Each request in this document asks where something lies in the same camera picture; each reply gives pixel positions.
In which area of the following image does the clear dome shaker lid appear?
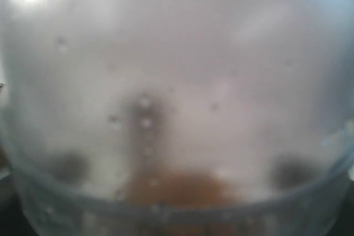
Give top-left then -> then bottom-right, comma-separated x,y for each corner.
1,0 -> 353,202

